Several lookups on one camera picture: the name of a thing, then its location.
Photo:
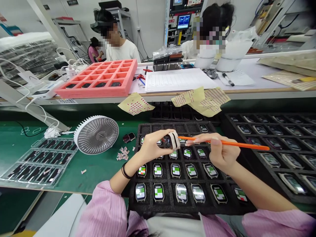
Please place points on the person's right hand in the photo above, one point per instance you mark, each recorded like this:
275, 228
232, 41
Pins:
222, 158

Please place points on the person's left hand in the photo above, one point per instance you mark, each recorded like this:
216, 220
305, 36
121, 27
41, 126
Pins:
148, 149

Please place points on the beige smartwatch body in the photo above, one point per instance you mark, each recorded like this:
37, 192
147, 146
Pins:
174, 142

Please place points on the orange plastic stick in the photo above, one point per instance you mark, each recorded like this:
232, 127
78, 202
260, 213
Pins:
247, 145

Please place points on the dark red smartwatch body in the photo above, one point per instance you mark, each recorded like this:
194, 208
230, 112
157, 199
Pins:
129, 137

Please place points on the pile of small pink tabs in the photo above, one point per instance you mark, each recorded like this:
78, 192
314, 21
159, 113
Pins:
125, 153

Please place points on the large black foam tray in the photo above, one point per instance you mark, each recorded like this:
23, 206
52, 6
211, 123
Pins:
228, 128

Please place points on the shallow black foam tray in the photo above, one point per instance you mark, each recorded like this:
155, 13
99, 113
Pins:
160, 116

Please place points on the group of lit smartwatches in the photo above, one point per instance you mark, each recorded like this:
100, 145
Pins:
158, 192

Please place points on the yellow sheet with red dots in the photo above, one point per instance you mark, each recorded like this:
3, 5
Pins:
135, 103
212, 103
190, 97

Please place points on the white desk fan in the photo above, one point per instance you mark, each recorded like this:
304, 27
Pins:
96, 135

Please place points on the single pink tab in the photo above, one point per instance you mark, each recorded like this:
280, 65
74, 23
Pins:
83, 171

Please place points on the white paper form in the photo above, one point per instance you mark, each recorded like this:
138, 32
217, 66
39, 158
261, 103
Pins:
177, 80

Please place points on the pink foam compartment tray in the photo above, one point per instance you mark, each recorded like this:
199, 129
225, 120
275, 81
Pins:
98, 91

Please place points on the black marker pen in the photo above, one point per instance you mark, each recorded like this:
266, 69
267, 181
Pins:
228, 79

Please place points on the white paper sheet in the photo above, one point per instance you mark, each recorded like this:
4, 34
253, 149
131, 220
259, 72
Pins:
243, 79

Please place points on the person's body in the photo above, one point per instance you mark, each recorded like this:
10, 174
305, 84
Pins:
172, 227

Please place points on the black fixture in plastic bag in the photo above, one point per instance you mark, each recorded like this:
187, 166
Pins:
168, 61

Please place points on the blue black device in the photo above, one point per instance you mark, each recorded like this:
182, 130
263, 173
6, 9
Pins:
186, 65

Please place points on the white label sticker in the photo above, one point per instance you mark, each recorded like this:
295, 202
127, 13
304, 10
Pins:
66, 101

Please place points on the beige perforated sheet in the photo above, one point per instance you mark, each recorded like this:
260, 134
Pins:
284, 79

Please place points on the clear blister tray black parts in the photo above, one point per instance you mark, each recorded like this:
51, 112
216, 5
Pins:
37, 163

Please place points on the white power strip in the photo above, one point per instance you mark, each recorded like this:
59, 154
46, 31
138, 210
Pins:
64, 71

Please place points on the white power bank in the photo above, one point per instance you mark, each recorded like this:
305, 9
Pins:
47, 90

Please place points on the stack of beige trays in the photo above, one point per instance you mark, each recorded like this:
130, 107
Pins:
291, 61

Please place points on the green work mat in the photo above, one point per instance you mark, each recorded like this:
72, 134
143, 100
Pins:
24, 130

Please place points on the machine with screen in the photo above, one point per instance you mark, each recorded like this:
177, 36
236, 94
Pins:
184, 21

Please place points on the metal shelf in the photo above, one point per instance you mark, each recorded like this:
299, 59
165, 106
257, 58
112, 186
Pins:
66, 23

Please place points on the stack of wrapped trays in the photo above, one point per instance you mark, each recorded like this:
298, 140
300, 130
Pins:
24, 54

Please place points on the grey metal bracket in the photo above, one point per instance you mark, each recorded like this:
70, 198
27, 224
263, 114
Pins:
24, 101

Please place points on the grey metal machine frame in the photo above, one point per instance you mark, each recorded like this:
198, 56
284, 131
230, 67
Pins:
284, 19

